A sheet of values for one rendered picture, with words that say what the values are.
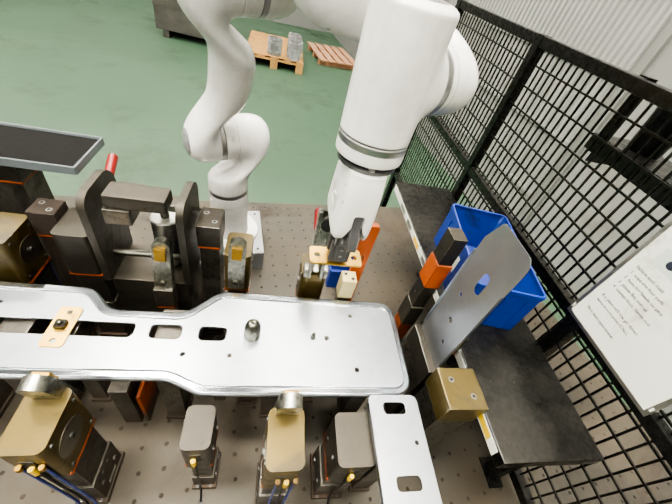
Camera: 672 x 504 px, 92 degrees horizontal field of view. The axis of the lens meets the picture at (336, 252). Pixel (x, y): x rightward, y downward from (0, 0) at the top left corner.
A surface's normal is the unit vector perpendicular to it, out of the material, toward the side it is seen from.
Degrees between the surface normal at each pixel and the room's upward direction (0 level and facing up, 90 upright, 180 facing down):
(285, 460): 0
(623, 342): 90
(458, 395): 0
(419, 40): 90
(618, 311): 90
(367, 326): 0
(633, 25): 90
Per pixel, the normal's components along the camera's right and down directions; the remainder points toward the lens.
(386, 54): -0.47, 0.54
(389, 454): 0.22, -0.70
